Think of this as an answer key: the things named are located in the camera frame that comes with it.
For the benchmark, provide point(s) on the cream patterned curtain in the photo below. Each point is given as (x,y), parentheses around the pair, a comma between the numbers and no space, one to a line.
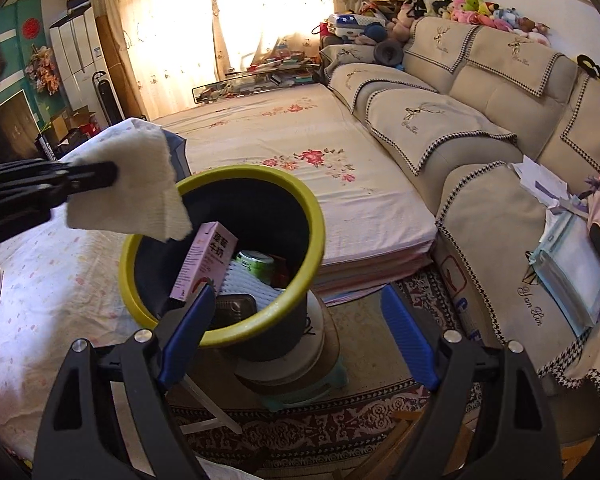
(180,35)

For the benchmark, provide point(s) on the red round wall decoration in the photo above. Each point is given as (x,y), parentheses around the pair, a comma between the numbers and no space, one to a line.
(31,28)

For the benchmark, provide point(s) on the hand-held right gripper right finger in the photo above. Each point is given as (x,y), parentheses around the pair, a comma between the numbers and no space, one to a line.
(410,340)

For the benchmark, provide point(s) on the blue star print bag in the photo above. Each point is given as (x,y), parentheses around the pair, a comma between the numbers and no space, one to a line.
(355,25)

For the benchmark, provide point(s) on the round padded stool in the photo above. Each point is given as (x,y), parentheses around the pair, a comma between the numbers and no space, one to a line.
(300,360)

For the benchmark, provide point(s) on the green label plastic bottle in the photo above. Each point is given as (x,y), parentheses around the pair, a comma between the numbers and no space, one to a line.
(257,265)

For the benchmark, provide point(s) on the black plastic tray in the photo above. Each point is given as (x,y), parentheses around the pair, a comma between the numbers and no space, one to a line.
(235,310)

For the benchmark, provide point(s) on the white standing air conditioner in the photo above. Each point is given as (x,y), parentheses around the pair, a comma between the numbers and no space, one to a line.
(77,60)

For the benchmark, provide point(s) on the black tower fan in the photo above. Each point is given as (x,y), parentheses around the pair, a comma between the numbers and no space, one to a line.
(102,105)

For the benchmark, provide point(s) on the pink milk carton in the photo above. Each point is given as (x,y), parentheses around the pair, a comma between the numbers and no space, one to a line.
(205,260)

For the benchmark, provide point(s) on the floral mattress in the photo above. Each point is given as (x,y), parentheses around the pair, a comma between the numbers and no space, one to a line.
(280,130)

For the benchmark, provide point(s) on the blue cloth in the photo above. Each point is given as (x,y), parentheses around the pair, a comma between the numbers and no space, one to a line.
(177,152)

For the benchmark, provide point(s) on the black round cushion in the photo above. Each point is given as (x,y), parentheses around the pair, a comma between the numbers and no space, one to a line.
(389,52)

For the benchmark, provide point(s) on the row of plush toys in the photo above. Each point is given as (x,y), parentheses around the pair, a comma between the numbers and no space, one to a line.
(480,12)

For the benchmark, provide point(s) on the artificial flower bunch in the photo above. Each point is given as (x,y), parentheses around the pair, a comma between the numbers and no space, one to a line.
(44,70)

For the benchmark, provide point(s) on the white table leg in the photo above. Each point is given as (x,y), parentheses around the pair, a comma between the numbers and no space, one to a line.
(215,410)

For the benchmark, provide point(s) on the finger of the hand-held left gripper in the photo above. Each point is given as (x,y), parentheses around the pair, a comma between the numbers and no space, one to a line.
(90,176)
(25,215)

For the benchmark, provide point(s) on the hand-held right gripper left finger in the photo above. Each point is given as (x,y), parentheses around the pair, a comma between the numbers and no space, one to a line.
(185,335)

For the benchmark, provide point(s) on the yellow rimmed black bin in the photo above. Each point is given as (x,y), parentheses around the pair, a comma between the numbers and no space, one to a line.
(275,205)

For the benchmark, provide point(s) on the glass coffee table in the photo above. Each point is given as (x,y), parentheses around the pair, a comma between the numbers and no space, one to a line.
(260,80)

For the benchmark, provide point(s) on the brown cardboard box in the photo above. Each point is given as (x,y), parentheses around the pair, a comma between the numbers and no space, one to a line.
(67,122)

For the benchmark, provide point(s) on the beige sofa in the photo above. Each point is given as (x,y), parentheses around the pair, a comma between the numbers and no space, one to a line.
(480,200)

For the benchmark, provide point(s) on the white cloth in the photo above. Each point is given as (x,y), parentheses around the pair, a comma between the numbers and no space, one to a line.
(135,185)

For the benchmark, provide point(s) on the large flat television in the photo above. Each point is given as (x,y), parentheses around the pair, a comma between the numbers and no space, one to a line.
(10,125)

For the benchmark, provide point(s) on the patterned red rug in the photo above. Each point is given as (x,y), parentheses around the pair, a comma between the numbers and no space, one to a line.
(330,430)

